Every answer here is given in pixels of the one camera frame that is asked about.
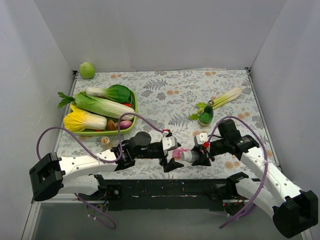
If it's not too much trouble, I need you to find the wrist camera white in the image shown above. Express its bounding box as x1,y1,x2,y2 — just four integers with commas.
161,136,178,151
193,132,208,147

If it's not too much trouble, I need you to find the purple cable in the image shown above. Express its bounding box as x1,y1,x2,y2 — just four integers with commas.
206,115,269,230
36,112,171,230

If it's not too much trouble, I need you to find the small orange capped jar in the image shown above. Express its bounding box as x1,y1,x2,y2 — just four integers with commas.
100,136,111,146

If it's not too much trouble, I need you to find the green plastic tray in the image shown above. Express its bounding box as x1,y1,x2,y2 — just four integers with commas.
70,89,138,137

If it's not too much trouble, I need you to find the green napa cabbage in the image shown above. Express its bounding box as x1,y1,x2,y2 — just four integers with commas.
73,91,136,121

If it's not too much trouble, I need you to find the pink weekly pill organizer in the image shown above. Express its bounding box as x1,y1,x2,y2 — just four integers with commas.
172,147,189,159

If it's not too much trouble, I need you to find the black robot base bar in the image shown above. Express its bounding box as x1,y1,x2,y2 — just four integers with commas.
80,179,248,215

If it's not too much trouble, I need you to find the aluminium frame rail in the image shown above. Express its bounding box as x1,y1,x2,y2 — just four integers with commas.
21,182,83,240

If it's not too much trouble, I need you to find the celery stalk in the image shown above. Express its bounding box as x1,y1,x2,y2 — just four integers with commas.
189,87,242,121

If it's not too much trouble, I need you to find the green glass bottle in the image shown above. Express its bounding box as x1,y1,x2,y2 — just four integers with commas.
198,100,214,127

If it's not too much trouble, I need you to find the round green cabbage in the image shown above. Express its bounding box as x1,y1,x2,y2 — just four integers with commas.
79,62,96,79

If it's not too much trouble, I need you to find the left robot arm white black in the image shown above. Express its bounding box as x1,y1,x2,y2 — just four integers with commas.
29,131,184,202

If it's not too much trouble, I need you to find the red chili pepper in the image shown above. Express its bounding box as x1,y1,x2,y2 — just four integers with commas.
122,103,133,108

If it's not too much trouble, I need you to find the floral table mat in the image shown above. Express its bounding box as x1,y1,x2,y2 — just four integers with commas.
74,69,279,180

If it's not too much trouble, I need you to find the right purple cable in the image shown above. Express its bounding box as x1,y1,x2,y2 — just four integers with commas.
206,115,269,230

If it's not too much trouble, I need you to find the yellow napa cabbage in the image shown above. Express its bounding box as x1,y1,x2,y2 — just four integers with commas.
63,104,108,132

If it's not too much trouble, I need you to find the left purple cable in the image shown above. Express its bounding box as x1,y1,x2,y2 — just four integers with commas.
36,112,171,230

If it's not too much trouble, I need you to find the purple onion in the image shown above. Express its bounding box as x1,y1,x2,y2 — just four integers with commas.
118,120,133,130

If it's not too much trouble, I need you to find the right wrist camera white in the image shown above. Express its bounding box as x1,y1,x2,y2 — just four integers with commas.
193,132,208,147

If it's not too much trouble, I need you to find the white pill bottle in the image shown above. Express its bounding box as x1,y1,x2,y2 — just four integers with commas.
180,150,200,163

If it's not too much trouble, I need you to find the bok choy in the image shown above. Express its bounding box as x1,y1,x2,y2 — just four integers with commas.
85,84,131,104

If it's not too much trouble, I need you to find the brown mushroom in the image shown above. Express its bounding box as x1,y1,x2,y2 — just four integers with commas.
106,119,119,131

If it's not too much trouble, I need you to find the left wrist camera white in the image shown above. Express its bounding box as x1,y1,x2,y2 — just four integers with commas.
161,136,178,151

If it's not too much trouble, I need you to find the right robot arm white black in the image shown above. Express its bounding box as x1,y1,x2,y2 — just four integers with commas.
190,119,319,238

